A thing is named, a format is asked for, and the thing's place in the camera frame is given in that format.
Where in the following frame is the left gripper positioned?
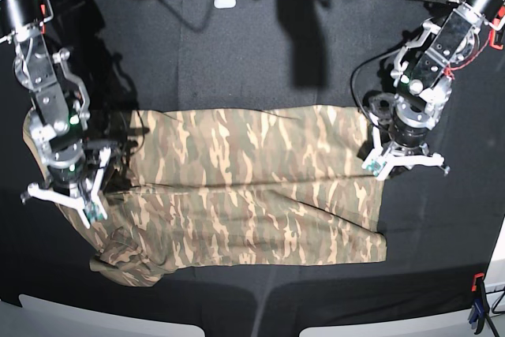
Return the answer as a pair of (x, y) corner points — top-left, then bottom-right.
(361, 127), (451, 179)

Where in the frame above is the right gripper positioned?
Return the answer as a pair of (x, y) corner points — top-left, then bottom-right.
(21, 147), (110, 229)

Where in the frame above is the camouflage t-shirt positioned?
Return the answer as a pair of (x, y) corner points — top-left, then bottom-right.
(21, 104), (390, 287)

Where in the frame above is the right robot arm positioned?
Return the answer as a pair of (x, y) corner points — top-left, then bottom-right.
(1, 0), (118, 228)

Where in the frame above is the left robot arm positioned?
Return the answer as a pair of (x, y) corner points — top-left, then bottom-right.
(360, 0), (504, 181)

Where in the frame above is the black table cloth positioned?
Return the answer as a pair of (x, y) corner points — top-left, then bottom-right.
(1, 0), (504, 336)

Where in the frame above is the red clamp right rear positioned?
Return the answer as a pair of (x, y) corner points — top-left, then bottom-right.
(488, 14), (504, 51)

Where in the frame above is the red blue clamp front right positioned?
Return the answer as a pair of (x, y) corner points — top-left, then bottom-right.
(468, 272), (490, 335)

